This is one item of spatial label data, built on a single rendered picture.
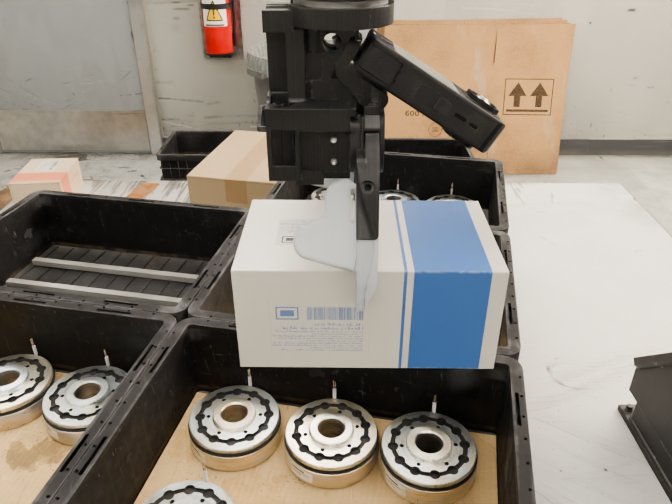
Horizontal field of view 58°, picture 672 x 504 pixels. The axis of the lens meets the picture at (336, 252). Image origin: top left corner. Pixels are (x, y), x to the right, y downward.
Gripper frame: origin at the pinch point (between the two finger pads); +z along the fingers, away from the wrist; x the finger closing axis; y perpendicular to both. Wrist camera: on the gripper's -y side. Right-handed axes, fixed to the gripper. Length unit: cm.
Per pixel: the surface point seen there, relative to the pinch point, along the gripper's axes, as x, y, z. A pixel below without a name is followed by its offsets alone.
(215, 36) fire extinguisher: -297, 71, 37
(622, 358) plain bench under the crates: -37, -45, 41
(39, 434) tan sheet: -7.1, 37.2, 27.7
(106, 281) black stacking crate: -40, 41, 28
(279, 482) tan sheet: -0.7, 8.7, 27.9
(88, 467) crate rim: 6.1, 24.6, 17.8
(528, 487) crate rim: 7.7, -14.0, 18.0
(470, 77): -297, -67, 59
